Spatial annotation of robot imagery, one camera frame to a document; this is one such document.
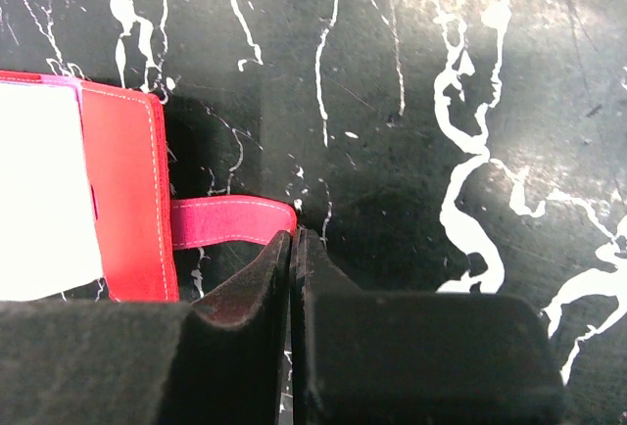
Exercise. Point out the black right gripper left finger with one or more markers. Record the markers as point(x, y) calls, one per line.
point(214, 361)

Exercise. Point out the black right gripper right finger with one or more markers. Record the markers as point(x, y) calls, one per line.
point(395, 357)

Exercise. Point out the red card holder wallet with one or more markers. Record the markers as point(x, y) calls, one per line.
point(85, 194)

